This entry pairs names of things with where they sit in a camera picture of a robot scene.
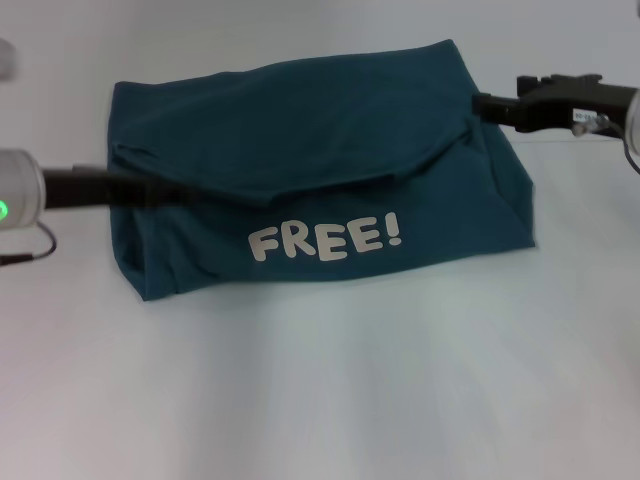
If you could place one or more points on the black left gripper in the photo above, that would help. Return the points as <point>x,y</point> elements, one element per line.
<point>80,187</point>

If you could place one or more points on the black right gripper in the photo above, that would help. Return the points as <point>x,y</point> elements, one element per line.
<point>565,102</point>

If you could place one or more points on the teal blue shirt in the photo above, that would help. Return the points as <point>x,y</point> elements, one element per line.
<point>325,150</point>

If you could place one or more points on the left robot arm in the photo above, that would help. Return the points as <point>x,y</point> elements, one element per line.
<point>20,190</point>

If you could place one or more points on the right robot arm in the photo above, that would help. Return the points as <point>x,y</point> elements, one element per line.
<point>635,120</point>

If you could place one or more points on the silver stud on right gripper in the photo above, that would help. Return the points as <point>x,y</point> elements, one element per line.
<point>590,124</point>

